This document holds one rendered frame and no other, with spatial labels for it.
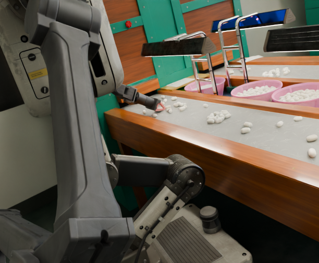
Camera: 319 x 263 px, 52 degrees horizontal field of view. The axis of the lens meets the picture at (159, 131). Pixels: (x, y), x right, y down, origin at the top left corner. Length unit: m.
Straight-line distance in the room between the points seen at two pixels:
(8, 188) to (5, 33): 2.25
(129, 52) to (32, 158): 1.27
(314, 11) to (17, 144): 3.44
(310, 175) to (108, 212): 0.72
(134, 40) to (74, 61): 1.77
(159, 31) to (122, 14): 0.28
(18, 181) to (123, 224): 2.60
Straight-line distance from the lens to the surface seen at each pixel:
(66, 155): 0.40
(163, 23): 2.36
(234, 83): 2.15
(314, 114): 1.40
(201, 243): 1.26
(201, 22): 2.54
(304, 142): 1.23
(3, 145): 2.86
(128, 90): 1.75
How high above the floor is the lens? 1.28
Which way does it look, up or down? 20 degrees down
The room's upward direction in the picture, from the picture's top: 16 degrees counter-clockwise
